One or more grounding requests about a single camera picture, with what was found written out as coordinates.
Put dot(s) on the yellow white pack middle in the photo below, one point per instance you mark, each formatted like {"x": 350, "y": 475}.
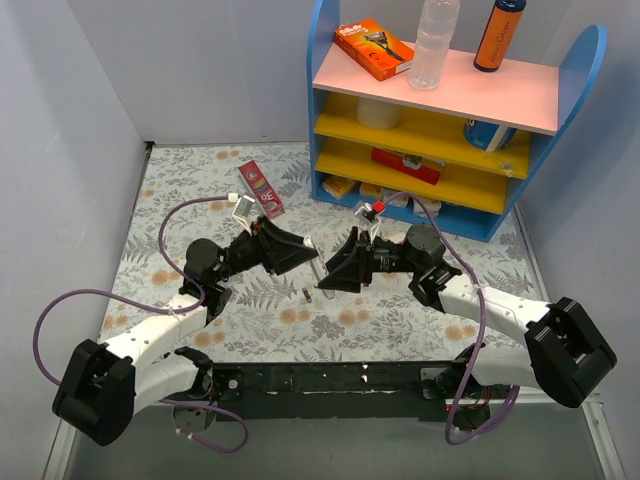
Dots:
{"x": 373, "y": 193}

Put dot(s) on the orange razor box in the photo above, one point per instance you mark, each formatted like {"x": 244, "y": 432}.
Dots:
{"x": 374, "y": 48}

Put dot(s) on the clear plastic bottle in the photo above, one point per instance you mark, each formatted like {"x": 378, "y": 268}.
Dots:
{"x": 436, "y": 28}

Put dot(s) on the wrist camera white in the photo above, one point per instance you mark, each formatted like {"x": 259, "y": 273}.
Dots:
{"x": 242, "y": 210}
{"x": 370, "y": 216}

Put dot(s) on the blue white can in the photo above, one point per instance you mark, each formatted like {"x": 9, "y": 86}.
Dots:
{"x": 488, "y": 137}

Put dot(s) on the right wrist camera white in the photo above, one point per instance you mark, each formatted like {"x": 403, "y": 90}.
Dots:
{"x": 370, "y": 216}

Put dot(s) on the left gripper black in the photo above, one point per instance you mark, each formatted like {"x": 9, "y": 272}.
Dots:
{"x": 266, "y": 245}

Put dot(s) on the red white remote control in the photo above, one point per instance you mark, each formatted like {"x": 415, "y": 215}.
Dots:
{"x": 397, "y": 238}

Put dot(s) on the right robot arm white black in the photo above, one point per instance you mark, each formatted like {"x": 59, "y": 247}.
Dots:
{"x": 561, "y": 351}

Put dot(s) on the aluminium rail frame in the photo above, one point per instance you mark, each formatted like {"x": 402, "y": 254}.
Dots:
{"x": 539, "y": 440}

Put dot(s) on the white paper roll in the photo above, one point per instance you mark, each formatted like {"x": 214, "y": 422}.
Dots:
{"x": 378, "y": 115}

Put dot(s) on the black base bar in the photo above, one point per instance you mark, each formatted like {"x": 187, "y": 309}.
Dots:
{"x": 325, "y": 390}

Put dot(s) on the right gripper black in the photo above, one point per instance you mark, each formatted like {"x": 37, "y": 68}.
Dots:
{"x": 363, "y": 258}

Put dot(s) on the red box on shelf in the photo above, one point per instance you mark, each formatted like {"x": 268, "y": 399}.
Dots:
{"x": 421, "y": 168}

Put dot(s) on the red toothpaste box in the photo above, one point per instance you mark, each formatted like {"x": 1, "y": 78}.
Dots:
{"x": 261, "y": 189}

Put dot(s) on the blue shelf unit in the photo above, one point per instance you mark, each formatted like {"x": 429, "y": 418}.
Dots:
{"x": 477, "y": 189}

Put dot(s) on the floral table mat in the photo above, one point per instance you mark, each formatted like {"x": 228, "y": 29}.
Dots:
{"x": 267, "y": 318}

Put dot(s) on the yellow soap pack left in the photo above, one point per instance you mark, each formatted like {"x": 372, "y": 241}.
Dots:
{"x": 338, "y": 187}

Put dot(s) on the orange cylindrical bottle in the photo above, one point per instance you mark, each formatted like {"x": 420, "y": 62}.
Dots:
{"x": 499, "y": 31}

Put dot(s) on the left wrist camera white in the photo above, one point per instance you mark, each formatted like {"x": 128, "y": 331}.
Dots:
{"x": 242, "y": 210}

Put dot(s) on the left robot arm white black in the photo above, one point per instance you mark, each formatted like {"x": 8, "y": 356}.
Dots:
{"x": 105, "y": 385}

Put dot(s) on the white pack right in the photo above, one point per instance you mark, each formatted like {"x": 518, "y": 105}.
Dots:
{"x": 424, "y": 207}

